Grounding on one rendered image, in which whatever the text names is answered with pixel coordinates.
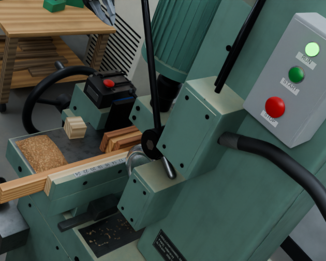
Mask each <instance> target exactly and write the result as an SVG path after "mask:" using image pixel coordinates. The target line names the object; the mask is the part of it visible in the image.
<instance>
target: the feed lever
mask: <svg viewBox="0 0 326 261"><path fill-rule="evenodd" d="M141 6H142V15H143V25H144V35H145V45H146V55H147V64H148V70H149V80H150V90H151V100H152V109H153V119H154V128H151V129H148V130H145V131H144V132H143V134H142V137H141V147H142V150H143V152H144V153H145V155H146V156H147V157H149V158H150V159H153V160H155V159H158V158H161V160H162V162H163V165H164V168H165V170H166V173H167V176H168V178H170V179H174V178H175V172H174V169H173V166H172V164H171V163H170V162H169V161H168V160H167V158H166V157H165V156H164V155H163V154H162V153H161V152H160V151H159V150H158V149H157V148H156V145H157V143H158V141H159V139H160V137H161V134H162V132H163V130H164V128H165V125H163V126H161V120H160V110H159V100H158V90H157V80H156V69H155V60H154V49H153V40H152V29H151V19H150V9H149V0H141Z"/></svg>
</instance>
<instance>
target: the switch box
mask: <svg viewBox="0 0 326 261"><path fill-rule="evenodd" d="M311 41H315V42H317V43H318V44H319V45H320V53H319V54H318V55H317V56H316V57H309V56H308V55H307V54H306V52H305V47H306V45H307V44H308V43H309V42H311ZM298 52H301V53H302V54H303V55H305V56H306V57H307V58H309V59H310V60H311V61H313V62H314V63H316V66H315V68H314V69H313V70H312V69H311V68H309V67H308V66H307V65H305V64H304V63H303V62H301V61H300V60H299V59H297V58H296V55H297V54H298ZM293 66H300V67H302V68H303V69H304V71H305V79H304V80H303V82H301V83H298V84H295V83H292V82H291V81H290V80H289V77H288V72H289V70H290V68H291V67H293ZM282 78H285V79H286V80H287V81H288V82H290V83H291V84H292V85H294V86H295V87H296V88H297V89H299V92H298V93H297V95H295V94H293V93H292V92H291V91H290V90H288V89H287V88H286V87H285V86H283V85H282V84H281V83H280V82H281V80H282ZM273 96H277V97H279V98H281V99H282V100H283V102H284V104H285V112H284V114H283V115H282V116H280V117H278V118H273V119H274V120H275V121H277V122H278V124H277V126H276V127H274V126H273V125H272V124H271V123H270V122H268V121H267V120H266V119H265V118H264V117H263V116H261V113H262V111H263V110H264V111H265V112H266V110H265V103H266V101H267V100H268V99H269V98H270V97H273ZM243 108H244V109H245V110H247V111H248V112H249V113H250V114H251V115H252V116H253V117H254V118H256V119H257V120H258V121H259V122H260V123H261V124H262V125H263V126H265V127H266V128H267V129H268V130H269V131H270V132H271V133H273V134H274V135H275V136H276V137H277V138H278V139H279V140H280V141H282V142H283V143H284V144H285V145H286V146H287V147H289V148H293V147H295V146H297V145H299V144H302V143H304V142H306V141H309V140H310V139H311V138H312V136H313V135H314V134H315V132H316V131H317V130H318V128H319V127H320V125H321V124H322V123H323V122H324V120H325V119H326V18H324V17H323V16H321V15H320V14H318V13H316V12H311V13H296V14H295V15H294V16H293V18H292V19H291V21H290V23H289V25H288V26H287V28H286V30H285V32H284V33H283V35H282V37H281V39H280V40H279V42H278V44H277V46H276V47H275V49H274V51H273V53H272V54H271V56H270V58H269V60H268V61H267V63H266V65H265V67H264V69H263V70H262V72H261V74H260V76H259V77H258V79H257V81H256V83H255V84H254V86H253V88H252V90H251V91H250V93H249V95H248V97H247V98H246V100H245V101H244V104H243Z"/></svg>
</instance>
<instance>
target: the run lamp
mask: <svg viewBox="0 0 326 261"><path fill-rule="evenodd" d="M305 52H306V54H307V55H308V56H309V57H316V56H317V55H318V54H319V53H320V45H319V44H318V43H317V42H315V41H311V42H309V43H308V44H307V45H306V47H305Z"/></svg>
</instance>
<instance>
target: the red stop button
mask: <svg viewBox="0 0 326 261"><path fill-rule="evenodd" d="M265 110H266V112H267V114H268V115H269V116H271V117H273V118H278V117H280V116H282V115H283V114H284V112H285V104H284V102H283V100H282V99H281V98H279V97H277V96H273V97H270V98H269V99H268V100H267V101H266V103H265Z"/></svg>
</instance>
